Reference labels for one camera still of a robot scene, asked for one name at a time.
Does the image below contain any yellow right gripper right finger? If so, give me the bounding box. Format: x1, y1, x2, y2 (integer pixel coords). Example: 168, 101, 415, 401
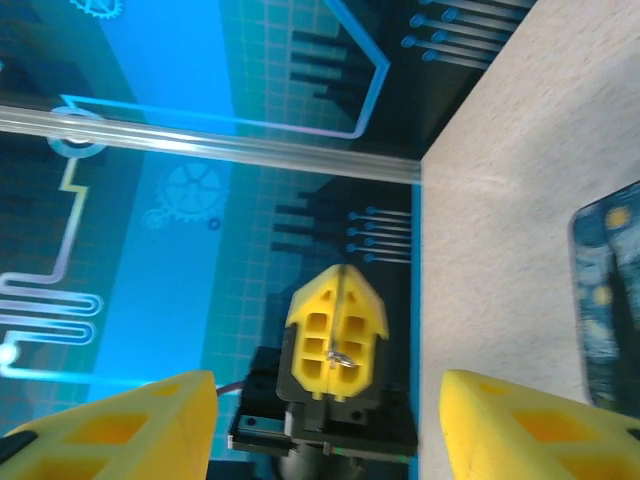
438, 368, 640, 480

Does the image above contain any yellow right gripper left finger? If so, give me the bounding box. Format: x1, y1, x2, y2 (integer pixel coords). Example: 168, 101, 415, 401
0, 369, 219, 480

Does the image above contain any silver key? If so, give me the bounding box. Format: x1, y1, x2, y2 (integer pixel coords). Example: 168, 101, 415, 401
325, 348, 359, 370

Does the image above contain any starry night tin box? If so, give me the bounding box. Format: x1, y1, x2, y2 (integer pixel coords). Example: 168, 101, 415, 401
567, 179, 640, 416

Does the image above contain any aluminium frame post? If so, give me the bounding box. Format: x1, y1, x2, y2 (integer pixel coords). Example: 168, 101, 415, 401
0, 105, 424, 187

